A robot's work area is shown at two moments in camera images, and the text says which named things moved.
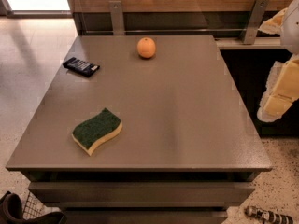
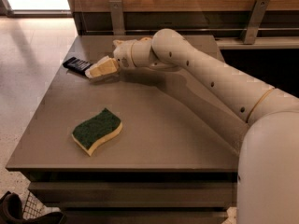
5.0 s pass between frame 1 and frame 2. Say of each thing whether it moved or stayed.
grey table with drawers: stayed
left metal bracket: stayed
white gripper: moved
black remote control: stayed
